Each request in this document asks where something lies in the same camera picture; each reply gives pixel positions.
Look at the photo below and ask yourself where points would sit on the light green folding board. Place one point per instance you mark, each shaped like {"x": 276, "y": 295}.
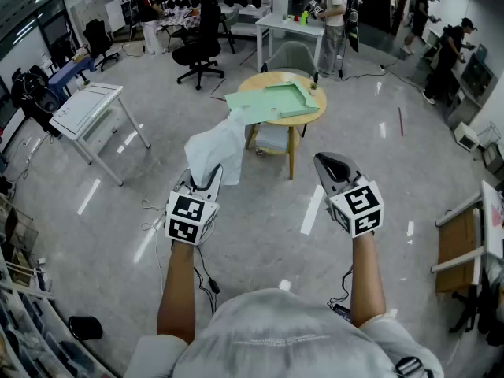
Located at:
{"x": 256, "y": 104}

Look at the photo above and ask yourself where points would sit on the white rectangular table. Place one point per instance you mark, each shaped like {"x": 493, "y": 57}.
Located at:
{"x": 283, "y": 24}

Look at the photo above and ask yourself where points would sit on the black round bin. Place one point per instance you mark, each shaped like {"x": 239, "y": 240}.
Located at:
{"x": 84, "y": 327}

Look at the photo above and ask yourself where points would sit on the blue table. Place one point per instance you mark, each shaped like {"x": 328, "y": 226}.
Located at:
{"x": 67, "y": 73}

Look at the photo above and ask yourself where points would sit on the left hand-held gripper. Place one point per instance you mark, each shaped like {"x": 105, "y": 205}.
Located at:
{"x": 189, "y": 215}

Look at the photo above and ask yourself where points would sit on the person's grey t-shirt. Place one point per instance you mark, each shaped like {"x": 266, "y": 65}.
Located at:
{"x": 275, "y": 337}

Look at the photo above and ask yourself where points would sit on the person's right forearm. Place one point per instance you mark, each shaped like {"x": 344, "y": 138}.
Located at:
{"x": 366, "y": 282}

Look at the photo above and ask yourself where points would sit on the round wooden table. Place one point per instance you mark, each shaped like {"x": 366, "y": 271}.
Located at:
{"x": 255, "y": 84}

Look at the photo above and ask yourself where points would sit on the wooden and white side table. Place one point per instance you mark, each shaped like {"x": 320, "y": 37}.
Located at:
{"x": 456, "y": 242}

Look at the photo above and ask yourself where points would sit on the white desk with drawing board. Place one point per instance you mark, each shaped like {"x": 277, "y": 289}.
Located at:
{"x": 86, "y": 104}

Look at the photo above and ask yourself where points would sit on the small potted plant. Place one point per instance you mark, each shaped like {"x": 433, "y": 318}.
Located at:
{"x": 313, "y": 87}

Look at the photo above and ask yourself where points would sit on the person's left forearm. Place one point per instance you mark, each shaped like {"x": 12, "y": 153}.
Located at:
{"x": 177, "y": 290}

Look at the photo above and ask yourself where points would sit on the black office chair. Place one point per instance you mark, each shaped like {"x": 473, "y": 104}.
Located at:
{"x": 201, "y": 34}
{"x": 96, "y": 34}

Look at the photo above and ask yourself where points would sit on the stack of paper sheets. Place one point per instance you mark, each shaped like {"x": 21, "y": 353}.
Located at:
{"x": 273, "y": 138}

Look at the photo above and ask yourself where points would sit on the black equipment pile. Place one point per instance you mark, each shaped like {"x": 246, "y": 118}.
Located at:
{"x": 35, "y": 97}

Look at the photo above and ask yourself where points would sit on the dark handheld device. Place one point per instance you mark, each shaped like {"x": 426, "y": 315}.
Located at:
{"x": 342, "y": 312}

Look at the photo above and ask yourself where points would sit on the red cup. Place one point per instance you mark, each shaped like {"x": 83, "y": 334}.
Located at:
{"x": 291, "y": 18}

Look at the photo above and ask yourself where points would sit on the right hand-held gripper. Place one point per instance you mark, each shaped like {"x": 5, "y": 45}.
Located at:
{"x": 358, "y": 211}

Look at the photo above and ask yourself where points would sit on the white A4 paper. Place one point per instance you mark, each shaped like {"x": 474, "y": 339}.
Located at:
{"x": 216, "y": 148}

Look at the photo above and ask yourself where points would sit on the green cup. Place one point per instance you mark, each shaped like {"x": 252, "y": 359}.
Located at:
{"x": 304, "y": 18}

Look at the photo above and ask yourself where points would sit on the grey armchair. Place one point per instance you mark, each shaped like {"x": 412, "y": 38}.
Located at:
{"x": 291, "y": 55}

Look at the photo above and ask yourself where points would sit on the white storage rack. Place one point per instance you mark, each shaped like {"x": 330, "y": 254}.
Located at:
{"x": 23, "y": 309}

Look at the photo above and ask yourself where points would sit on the small white box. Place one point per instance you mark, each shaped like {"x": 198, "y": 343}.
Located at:
{"x": 465, "y": 136}

